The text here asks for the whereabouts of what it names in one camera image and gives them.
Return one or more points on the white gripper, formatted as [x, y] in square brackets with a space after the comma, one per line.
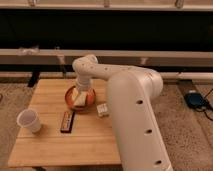
[80, 90]

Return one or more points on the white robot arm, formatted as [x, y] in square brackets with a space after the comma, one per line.
[129, 92]

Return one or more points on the white sponge block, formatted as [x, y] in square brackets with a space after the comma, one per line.
[79, 98]

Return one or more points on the white tube bottle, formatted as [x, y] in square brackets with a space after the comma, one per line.
[102, 110]

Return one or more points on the wooden table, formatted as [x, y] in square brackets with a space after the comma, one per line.
[91, 141]

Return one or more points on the white paper cup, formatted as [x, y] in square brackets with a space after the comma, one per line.
[29, 119]

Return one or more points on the blue foot pedal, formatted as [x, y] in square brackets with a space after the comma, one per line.
[194, 100]

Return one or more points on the grey metal rail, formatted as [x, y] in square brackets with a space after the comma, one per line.
[141, 58]

